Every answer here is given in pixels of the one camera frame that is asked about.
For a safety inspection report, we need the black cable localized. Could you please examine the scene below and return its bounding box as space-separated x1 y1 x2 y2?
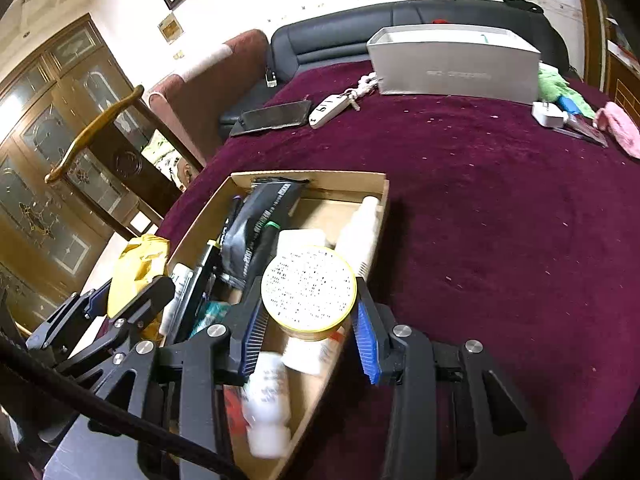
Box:
0 331 252 480

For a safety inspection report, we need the black foil pouch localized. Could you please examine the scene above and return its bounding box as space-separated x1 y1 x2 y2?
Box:
221 177 309 284

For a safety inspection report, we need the white power adapter in tray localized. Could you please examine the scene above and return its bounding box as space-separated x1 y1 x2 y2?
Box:
276 229 328 258

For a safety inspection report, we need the black leather headboard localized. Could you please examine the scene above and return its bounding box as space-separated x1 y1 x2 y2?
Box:
219 0 576 138

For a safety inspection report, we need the white charger plug on bed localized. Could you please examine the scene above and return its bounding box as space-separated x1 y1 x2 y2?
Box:
530 100 611 149

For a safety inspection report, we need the silver grey rectangular box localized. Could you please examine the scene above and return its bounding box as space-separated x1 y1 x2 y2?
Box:
367 24 541 104

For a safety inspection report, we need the white bottle green leaf label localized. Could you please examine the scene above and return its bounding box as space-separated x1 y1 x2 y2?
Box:
158 263 193 336

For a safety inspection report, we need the wooden chair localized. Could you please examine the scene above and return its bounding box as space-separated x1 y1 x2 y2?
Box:
44 84 204 240

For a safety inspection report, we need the black smartphone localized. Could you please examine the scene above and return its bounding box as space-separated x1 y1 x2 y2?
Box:
229 100 312 138

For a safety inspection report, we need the plain white plastic bottle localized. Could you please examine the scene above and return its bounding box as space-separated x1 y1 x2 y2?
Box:
334 196 380 278

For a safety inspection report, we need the black marker green cap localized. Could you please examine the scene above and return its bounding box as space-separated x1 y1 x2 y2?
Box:
243 221 281 292

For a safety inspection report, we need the black marker yellow cap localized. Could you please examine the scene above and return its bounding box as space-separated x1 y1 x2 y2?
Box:
165 240 220 346

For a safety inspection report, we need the white car key fob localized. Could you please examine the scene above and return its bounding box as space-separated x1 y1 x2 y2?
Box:
308 72 378 129

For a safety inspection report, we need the teal tissue pack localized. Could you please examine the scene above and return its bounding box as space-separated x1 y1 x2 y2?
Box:
190 300 231 337

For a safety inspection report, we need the small gold wall plaque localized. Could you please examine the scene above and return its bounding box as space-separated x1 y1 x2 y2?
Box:
158 13 183 44

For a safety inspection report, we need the maroon upholstered armchair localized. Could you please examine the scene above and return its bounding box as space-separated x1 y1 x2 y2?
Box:
148 29 269 165

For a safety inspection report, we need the brown cardboard tray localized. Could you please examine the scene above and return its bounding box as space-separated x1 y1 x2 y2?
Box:
153 170 390 479

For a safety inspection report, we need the white medicine bottle red label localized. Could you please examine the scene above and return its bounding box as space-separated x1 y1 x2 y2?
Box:
282 327 345 377

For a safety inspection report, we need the wooden side cabinet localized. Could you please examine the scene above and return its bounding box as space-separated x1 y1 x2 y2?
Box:
580 0 639 125

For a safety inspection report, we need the pink cloth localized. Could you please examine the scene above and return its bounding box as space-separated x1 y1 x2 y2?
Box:
593 101 640 159

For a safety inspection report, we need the wooden glass-door wardrobe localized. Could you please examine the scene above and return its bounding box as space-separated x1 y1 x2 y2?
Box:
1 15 163 330

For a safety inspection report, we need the yellow foil snack packet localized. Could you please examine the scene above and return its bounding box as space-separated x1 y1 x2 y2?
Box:
106 234 169 318

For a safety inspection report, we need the round yellow-rimmed tin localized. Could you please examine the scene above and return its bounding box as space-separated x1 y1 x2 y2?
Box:
262 248 357 341

